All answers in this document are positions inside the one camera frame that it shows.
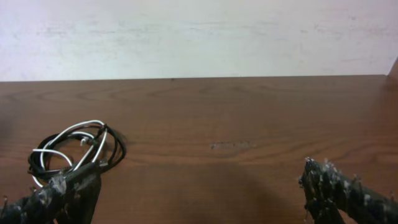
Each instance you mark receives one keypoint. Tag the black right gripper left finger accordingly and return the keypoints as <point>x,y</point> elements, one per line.
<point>68,198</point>

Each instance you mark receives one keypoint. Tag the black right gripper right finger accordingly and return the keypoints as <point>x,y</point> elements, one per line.
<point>328,193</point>

